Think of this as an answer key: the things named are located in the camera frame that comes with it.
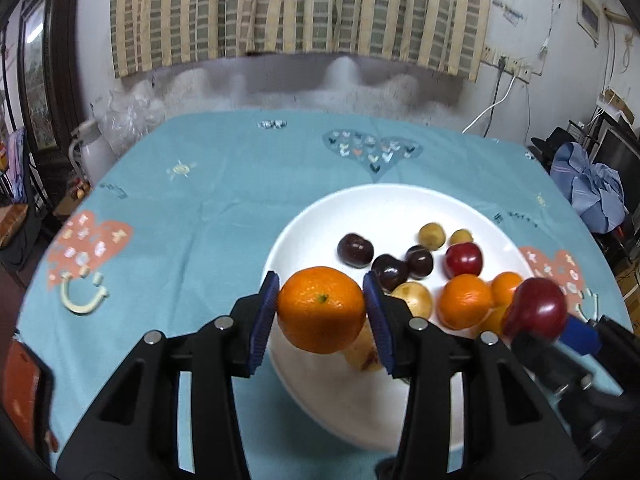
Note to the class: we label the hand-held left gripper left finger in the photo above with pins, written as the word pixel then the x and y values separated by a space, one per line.
pixel 264 322

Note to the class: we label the white wall socket strip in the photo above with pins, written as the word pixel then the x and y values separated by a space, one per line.
pixel 510 62

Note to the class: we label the yellow speckled pear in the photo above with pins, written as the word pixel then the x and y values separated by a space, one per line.
pixel 412 300

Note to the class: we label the light blue printed tablecloth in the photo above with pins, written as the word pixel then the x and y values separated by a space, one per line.
pixel 200 210

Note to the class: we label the orange mandarin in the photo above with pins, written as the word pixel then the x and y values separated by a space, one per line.
pixel 466 301
pixel 320 310

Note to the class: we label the dark wooden framed mirror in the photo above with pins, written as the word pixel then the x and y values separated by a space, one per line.
pixel 45 60

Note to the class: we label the clear plastic bags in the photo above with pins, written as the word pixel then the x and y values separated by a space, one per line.
pixel 130 110

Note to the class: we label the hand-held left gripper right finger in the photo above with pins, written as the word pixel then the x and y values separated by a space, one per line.
pixel 378 327

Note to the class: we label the white oval plate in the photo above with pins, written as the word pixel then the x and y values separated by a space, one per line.
pixel 350 410

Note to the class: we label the reddish brown wooden tray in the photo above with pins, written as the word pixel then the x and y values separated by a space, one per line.
pixel 25 385

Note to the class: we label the smooth orange round fruit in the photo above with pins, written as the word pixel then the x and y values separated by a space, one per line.
pixel 506 287

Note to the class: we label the cardboard box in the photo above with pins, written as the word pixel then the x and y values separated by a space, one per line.
pixel 619 105

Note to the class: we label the small yellow-green fruit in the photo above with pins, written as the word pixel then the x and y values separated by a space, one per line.
pixel 431 235
pixel 461 236

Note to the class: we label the white kettle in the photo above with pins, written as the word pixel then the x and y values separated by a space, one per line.
pixel 92 152

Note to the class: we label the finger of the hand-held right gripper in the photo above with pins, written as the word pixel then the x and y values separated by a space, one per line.
pixel 545 362
pixel 580 334

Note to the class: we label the dark purple plum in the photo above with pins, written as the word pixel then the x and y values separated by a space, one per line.
pixel 419 261
pixel 355 249
pixel 389 272

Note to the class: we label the white wall box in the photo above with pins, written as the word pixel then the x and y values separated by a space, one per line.
pixel 589 12

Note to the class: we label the red plum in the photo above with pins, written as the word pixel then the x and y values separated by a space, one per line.
pixel 535 307
pixel 463 260

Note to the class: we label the dark monitor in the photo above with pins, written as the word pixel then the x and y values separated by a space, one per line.
pixel 620 152

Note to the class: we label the blue clothing pile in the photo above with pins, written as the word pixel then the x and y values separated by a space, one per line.
pixel 590 185

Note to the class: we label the orange-yellow round fruit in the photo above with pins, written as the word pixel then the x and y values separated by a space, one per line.
pixel 492 321

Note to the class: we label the purple cloth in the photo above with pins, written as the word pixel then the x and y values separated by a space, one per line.
pixel 17 160

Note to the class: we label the checked beige grey curtain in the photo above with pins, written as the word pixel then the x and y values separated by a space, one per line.
pixel 300 5

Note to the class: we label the beige striped round fruit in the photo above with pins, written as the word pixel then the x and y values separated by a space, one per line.
pixel 362 356

